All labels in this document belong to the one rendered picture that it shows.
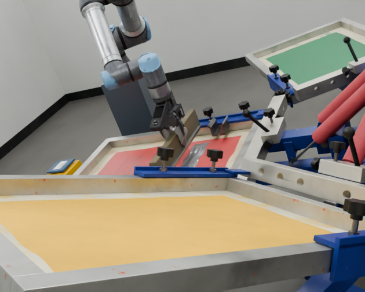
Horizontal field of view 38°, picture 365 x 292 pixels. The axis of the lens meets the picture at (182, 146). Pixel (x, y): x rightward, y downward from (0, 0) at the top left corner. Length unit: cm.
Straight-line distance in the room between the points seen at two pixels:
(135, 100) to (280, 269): 187
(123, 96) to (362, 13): 351
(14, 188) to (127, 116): 153
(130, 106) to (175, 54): 369
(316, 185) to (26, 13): 599
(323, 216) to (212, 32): 488
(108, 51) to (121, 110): 63
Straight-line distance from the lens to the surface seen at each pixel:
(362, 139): 146
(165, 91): 188
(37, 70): 689
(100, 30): 206
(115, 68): 196
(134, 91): 253
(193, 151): 210
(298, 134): 179
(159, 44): 625
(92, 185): 118
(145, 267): 64
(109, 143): 244
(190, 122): 206
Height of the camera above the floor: 184
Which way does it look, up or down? 24 degrees down
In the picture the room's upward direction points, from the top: 21 degrees counter-clockwise
